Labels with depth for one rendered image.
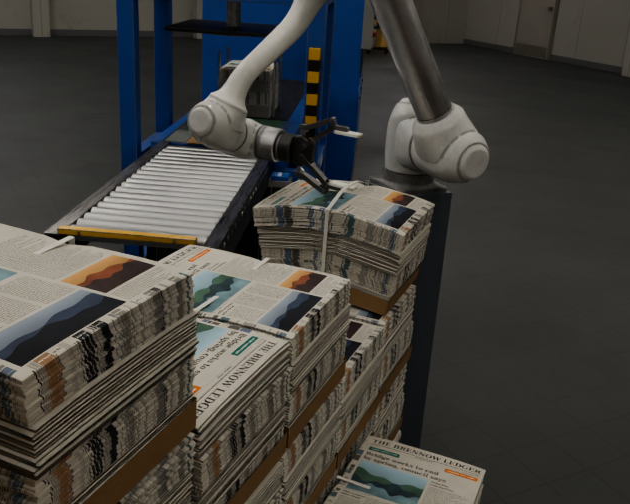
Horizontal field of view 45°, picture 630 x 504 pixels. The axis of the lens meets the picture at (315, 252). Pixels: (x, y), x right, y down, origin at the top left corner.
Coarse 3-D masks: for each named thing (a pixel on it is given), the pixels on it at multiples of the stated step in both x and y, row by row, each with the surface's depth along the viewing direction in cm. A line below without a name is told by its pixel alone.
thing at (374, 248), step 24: (384, 192) 203; (360, 216) 183; (384, 216) 186; (408, 216) 189; (360, 240) 183; (384, 240) 181; (408, 240) 185; (336, 264) 189; (360, 264) 186; (384, 264) 183; (408, 264) 193; (360, 288) 188; (384, 288) 186
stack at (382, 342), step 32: (352, 320) 185; (384, 320) 186; (352, 352) 169; (384, 352) 190; (352, 384) 166; (320, 416) 148; (352, 416) 172; (384, 416) 203; (288, 448) 135; (320, 448) 151; (352, 448) 177; (288, 480) 136
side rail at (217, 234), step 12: (252, 168) 324; (264, 168) 325; (252, 180) 306; (264, 180) 329; (240, 192) 289; (252, 192) 296; (264, 192) 332; (240, 204) 275; (252, 204) 299; (228, 216) 262; (240, 216) 272; (216, 228) 250; (228, 228) 250; (240, 228) 274; (216, 240) 239; (228, 240) 249
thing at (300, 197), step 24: (288, 192) 202; (312, 192) 200; (336, 192) 200; (264, 216) 192; (288, 216) 189; (312, 216) 186; (264, 240) 195; (288, 240) 192; (312, 240) 189; (288, 264) 194; (312, 264) 192
